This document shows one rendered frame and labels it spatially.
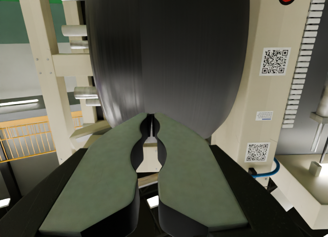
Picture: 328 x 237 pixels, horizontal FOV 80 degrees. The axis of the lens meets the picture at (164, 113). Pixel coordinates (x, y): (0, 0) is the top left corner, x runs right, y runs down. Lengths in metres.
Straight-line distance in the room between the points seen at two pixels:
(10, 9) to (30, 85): 2.76
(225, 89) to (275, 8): 0.30
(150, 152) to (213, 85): 0.65
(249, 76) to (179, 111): 0.29
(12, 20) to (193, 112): 9.36
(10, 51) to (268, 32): 9.41
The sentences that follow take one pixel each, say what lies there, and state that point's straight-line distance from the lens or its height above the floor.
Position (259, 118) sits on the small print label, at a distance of 0.67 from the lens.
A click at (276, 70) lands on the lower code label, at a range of 0.65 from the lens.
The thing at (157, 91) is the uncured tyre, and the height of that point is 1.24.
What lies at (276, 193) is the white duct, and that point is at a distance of 1.42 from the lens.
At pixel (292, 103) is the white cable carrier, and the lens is 0.72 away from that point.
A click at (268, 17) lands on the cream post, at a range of 0.62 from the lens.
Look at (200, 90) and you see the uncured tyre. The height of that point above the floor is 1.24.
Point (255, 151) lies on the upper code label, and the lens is 0.72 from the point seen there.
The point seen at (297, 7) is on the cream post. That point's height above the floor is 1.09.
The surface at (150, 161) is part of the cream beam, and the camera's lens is 0.99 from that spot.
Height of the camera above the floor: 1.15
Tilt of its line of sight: 22 degrees up
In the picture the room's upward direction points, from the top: 179 degrees clockwise
